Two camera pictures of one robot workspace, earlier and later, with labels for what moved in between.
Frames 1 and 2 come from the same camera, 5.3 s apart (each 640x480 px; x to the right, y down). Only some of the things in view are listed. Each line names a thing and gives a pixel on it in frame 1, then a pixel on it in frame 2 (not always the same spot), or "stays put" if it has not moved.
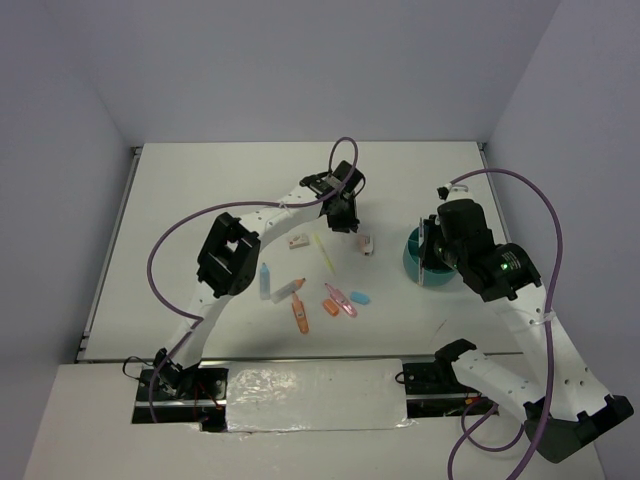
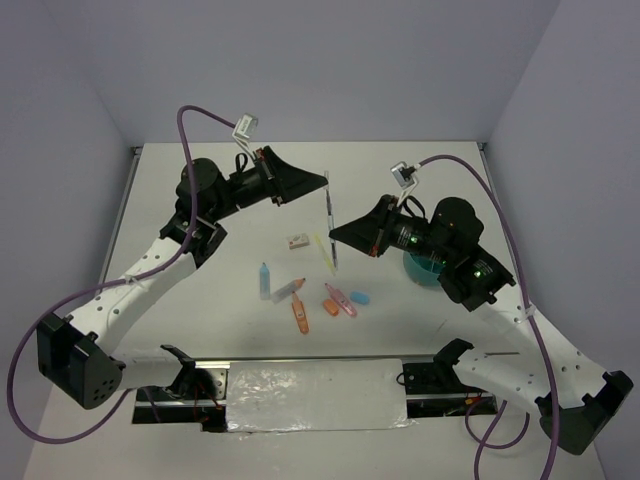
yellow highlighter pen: [327, 259] stays put
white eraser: [298, 241] stays put
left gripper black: [350, 222] → [290, 182]
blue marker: [265, 282] stays put
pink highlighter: [342, 302] stays put
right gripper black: [429, 257] → [370, 232]
